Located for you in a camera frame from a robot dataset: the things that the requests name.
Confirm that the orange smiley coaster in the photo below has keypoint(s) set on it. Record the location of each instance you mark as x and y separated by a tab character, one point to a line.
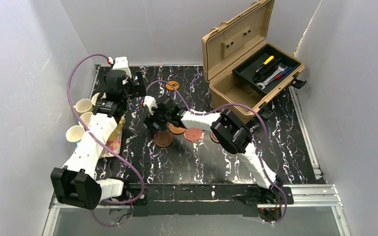
172	85

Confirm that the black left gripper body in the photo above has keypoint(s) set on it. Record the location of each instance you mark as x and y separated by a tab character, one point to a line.
136	85

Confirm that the dark brown coaster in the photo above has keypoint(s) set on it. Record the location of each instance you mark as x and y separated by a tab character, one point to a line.
163	138

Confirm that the red blue screwdriver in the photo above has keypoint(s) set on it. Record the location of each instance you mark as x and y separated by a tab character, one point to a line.
283	73

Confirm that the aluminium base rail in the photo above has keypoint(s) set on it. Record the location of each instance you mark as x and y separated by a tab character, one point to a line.
207	210

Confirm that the floral tray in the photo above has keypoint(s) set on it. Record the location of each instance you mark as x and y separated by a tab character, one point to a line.
114	140

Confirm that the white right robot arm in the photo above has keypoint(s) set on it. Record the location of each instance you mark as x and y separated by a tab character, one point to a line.
233	135

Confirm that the black toolbox tray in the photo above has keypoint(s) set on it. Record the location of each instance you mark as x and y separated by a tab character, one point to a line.
246	70

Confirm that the silver wrench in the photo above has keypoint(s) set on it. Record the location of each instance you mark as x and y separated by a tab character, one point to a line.
271	77

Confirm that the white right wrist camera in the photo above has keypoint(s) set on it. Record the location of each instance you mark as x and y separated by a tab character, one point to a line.
149	102

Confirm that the pink mug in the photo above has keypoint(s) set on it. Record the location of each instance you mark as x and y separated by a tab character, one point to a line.
86	118

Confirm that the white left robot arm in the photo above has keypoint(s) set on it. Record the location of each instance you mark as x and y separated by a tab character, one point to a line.
75	183

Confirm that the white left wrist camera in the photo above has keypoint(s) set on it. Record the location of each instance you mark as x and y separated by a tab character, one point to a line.
121	63

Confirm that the blue mug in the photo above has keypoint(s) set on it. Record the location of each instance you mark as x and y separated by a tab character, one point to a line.
75	134

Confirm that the yellow handled screwdriver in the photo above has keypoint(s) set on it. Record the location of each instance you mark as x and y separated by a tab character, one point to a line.
265	63

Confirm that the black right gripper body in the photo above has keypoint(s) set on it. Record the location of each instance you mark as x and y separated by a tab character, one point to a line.
154	120

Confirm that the green mug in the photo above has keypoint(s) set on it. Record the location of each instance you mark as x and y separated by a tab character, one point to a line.
83	106

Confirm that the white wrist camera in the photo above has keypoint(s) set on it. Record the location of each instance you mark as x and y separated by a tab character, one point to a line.
149	102
121	63

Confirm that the dark walnut coaster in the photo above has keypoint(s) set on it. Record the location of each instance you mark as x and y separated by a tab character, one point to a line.
214	138

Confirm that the red coaster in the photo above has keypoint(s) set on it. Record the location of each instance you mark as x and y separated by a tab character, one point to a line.
193	134

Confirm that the tan plastic toolbox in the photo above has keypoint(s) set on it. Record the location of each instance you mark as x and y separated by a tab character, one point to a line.
230	44

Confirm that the orange wooden coaster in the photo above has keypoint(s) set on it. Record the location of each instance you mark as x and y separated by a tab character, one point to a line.
176	130

